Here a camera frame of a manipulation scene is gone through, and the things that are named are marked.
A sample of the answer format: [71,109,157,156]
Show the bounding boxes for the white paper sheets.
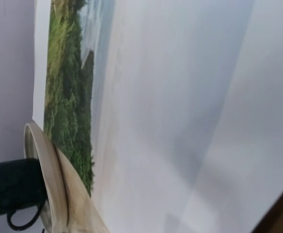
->
[32,0,283,233]

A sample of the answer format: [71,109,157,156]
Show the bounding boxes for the green landscape photo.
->
[43,0,94,193]

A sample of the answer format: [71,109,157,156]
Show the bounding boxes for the black cup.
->
[0,158,47,231]

